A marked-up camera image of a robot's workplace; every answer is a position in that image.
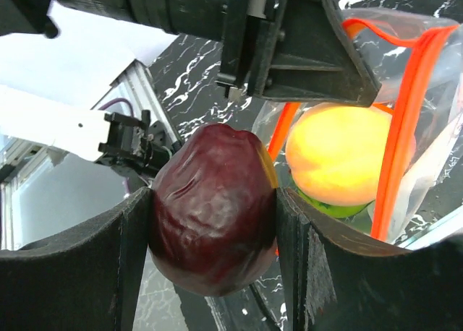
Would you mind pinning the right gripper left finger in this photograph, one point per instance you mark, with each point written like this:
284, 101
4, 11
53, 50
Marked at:
85, 278

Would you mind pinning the green apple toy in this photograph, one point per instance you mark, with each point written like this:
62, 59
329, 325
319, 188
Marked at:
340, 210

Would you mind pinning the clear zip bag orange zipper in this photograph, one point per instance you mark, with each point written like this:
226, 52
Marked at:
418, 61

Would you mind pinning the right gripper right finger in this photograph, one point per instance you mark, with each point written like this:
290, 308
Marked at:
336, 278

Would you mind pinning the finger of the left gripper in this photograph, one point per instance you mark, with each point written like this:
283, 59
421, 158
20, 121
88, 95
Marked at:
303, 54

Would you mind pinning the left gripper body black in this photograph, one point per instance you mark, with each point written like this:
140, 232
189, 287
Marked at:
237, 24

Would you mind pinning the yellow lemon toy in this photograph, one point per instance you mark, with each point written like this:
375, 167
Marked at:
335, 153

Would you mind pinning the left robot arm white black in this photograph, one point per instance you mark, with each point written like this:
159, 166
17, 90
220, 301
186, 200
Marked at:
280, 50

